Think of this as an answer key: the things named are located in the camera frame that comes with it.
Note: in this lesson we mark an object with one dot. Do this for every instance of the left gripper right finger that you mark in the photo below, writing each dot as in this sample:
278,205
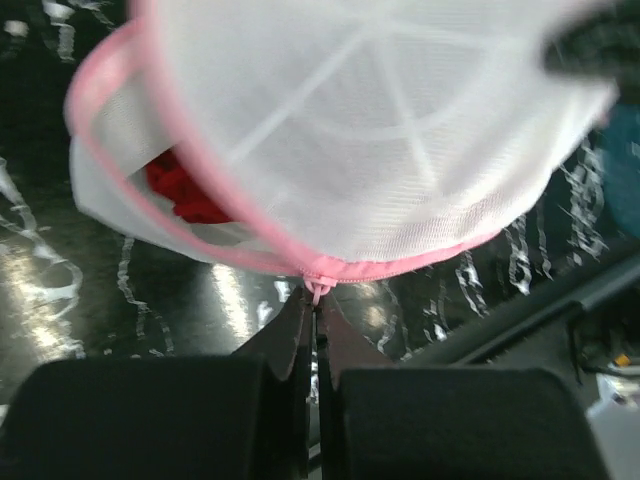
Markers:
381,421

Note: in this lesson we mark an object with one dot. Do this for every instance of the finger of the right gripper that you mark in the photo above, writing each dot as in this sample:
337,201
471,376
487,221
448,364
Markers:
604,44

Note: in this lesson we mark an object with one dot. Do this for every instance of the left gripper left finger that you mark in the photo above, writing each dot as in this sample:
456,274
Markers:
239,416

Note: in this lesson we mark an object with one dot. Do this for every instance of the red bra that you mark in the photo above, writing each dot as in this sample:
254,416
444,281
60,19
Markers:
169,179

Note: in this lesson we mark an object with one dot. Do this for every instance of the white pink mesh laundry bag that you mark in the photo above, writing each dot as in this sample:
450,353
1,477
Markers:
349,141

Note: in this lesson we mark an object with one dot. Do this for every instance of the blue transparent plastic bin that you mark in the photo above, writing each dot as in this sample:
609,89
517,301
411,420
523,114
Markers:
620,155

